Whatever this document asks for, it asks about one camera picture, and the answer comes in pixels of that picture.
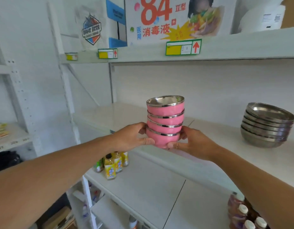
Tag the person's left hand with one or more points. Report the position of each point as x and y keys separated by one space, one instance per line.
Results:
x=130 y=138

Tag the person's right hand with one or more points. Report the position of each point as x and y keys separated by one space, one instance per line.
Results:
x=197 y=146

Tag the white metal shelf rack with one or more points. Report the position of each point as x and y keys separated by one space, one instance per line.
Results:
x=221 y=131

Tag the pink steel bowl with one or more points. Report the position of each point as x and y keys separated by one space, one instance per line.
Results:
x=162 y=140
x=163 y=129
x=164 y=109
x=164 y=121

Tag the silver steel bowl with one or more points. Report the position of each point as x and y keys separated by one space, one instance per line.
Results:
x=261 y=125
x=271 y=113
x=261 y=134
x=261 y=130
x=261 y=141

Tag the person's right forearm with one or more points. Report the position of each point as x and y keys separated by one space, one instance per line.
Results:
x=261 y=188

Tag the person's left forearm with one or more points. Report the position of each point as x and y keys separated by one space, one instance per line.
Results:
x=42 y=183

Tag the group of yellow juice bottles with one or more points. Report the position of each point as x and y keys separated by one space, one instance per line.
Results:
x=110 y=169

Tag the green label tea bottle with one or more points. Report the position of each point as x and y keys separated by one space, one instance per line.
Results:
x=98 y=166

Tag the group of brown tea bottles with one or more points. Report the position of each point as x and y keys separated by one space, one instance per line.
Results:
x=237 y=212

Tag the green yellow price tag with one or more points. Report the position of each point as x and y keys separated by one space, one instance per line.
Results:
x=71 y=56
x=107 y=53
x=182 y=47

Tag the brown cardboard pieces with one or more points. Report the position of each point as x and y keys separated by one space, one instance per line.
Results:
x=57 y=218

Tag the white carton with red print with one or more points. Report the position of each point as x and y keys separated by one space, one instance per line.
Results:
x=161 y=33

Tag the white side rack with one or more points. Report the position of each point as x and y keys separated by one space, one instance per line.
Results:
x=20 y=140

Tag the white blue carton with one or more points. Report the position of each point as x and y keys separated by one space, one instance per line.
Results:
x=91 y=29

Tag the black bag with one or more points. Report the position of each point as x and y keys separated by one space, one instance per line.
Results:
x=7 y=160

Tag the colourful snack packets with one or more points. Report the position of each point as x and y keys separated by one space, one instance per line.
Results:
x=0 y=131

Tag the white plastic jug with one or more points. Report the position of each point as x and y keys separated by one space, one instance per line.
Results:
x=256 y=19

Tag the brown cardboard carton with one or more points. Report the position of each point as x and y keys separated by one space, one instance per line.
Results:
x=291 y=11

